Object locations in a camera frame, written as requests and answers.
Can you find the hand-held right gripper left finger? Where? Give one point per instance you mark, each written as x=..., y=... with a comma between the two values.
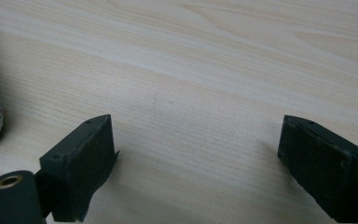
x=80, y=161

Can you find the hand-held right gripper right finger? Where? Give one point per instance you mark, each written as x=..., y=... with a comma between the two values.
x=323, y=174

